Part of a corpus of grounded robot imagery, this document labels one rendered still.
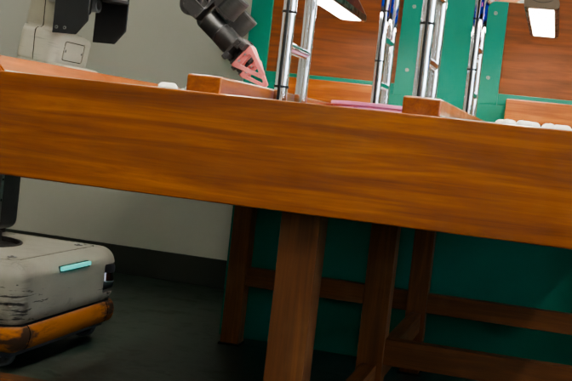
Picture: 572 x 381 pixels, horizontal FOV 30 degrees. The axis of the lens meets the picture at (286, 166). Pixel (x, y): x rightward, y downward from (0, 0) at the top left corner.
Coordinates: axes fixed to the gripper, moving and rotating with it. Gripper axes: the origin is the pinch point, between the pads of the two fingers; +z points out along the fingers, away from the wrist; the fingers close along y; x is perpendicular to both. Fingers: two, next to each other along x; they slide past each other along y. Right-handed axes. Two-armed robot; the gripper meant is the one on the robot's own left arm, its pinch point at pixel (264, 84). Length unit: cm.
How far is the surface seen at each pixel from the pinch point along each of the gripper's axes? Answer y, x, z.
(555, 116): 36, -53, 60
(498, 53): 42, -53, 34
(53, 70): -121, 6, 0
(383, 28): -14.6, -35.7, 14.5
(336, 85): 35.3, -10.8, 7.8
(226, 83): -137, -19, 28
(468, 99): -15, -40, 43
